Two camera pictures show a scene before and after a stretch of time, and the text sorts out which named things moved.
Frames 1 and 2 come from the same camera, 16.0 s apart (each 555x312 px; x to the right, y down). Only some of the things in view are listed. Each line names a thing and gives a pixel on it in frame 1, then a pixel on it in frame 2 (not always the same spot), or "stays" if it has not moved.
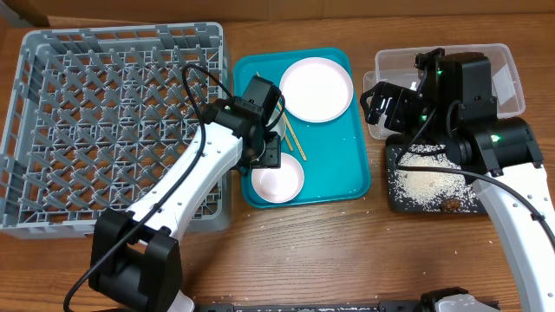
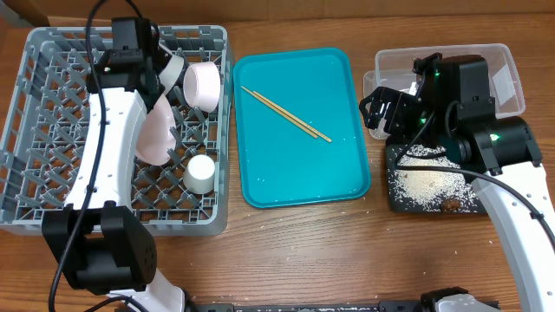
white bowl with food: (281, 185) → (202, 85)
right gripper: (379, 106) stays
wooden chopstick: (293, 133) → (270, 101)
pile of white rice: (427, 189) stays
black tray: (427, 191) stays
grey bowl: (280, 128) → (171, 71)
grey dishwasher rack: (98, 118) stays
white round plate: (316, 89) → (156, 135)
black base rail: (310, 307) stays
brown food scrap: (452, 204) stays
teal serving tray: (333, 154) stays
